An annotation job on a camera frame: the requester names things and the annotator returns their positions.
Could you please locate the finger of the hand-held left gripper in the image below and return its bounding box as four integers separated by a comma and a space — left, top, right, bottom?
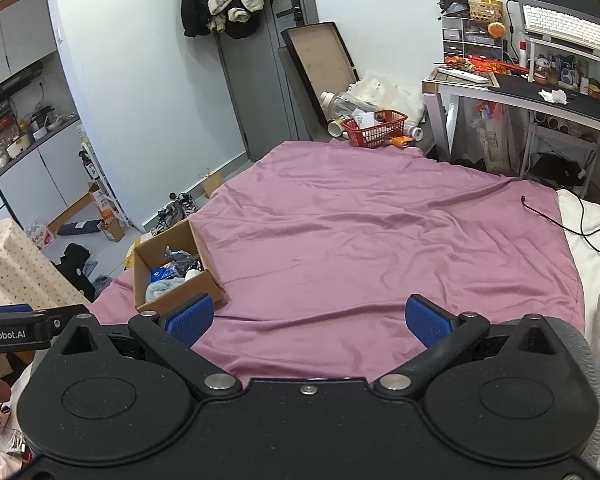
0, 303, 73, 346

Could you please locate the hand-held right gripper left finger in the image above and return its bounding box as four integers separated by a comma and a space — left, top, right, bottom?
50, 294, 242, 403

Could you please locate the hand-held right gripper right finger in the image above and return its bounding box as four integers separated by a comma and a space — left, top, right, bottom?
372, 295, 573, 402

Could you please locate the brown cardboard box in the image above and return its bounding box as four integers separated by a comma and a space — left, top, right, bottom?
132, 220, 228, 313

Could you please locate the grey fluffy plush toy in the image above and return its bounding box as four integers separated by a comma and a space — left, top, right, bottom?
144, 277, 191, 303

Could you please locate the grey shark plush toy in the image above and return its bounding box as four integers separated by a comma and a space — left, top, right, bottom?
164, 246, 203, 273

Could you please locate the patterned tablecloth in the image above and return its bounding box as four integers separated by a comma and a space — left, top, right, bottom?
0, 217, 91, 311

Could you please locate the black clothing pile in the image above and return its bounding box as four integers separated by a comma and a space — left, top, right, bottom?
57, 242, 98, 298

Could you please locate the grey sneaker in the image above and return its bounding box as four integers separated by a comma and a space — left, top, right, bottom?
170, 192, 198, 216
152, 205, 181, 233

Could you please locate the black flat packet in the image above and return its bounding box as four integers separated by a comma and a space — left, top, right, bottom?
57, 219, 102, 237

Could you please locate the small brown carton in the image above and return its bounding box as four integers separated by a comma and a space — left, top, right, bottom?
100, 217, 127, 243

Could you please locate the purple bedsheet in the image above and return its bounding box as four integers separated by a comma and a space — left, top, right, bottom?
87, 140, 586, 396

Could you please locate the brown paper bag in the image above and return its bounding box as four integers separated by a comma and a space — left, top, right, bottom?
200, 172, 226, 197

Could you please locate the white kitchen cabinet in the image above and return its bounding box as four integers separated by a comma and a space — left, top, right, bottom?
0, 115, 101, 231

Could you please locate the printed cardboard carton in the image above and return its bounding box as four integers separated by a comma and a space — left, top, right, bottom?
87, 182, 121, 221

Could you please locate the white storage rack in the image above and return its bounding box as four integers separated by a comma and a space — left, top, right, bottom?
77, 137, 131, 233

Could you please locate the white bedding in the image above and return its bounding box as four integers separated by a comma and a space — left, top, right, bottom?
555, 190, 600, 361

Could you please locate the orange white bottle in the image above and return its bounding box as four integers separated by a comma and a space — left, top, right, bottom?
390, 127, 424, 147

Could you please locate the red plastic basket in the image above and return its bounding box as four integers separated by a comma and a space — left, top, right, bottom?
341, 109, 409, 149

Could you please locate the plastic bag under desk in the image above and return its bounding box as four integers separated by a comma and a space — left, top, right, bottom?
460, 100, 518, 173

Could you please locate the black bag under desk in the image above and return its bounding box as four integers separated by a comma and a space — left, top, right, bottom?
530, 152, 588, 188

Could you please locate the range hood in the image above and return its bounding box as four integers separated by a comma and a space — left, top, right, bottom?
0, 60, 46, 108

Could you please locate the clear plastic jar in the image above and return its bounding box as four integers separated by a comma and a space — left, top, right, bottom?
320, 91, 353, 121

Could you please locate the grey door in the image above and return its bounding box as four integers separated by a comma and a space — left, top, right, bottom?
215, 0, 321, 161

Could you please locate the white crumpled tissue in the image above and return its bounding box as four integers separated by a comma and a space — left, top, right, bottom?
537, 89, 571, 106

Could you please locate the small drawer organiser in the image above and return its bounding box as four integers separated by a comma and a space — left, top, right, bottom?
441, 15, 506, 61

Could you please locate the black framed board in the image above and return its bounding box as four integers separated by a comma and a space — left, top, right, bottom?
281, 21, 361, 128

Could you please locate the wicker basket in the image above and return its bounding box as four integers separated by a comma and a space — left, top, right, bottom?
467, 0, 505, 22

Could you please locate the black hanging jacket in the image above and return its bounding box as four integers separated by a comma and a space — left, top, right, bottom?
181, 0, 276, 41

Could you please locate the white keyboard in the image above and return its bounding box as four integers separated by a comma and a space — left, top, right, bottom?
522, 4, 600, 53

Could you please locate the black cable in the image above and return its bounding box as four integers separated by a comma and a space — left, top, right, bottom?
520, 195, 600, 256

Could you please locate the white frame desk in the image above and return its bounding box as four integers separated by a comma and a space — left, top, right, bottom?
421, 67, 600, 198

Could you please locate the black door handle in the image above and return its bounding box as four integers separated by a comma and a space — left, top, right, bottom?
276, 0, 303, 26

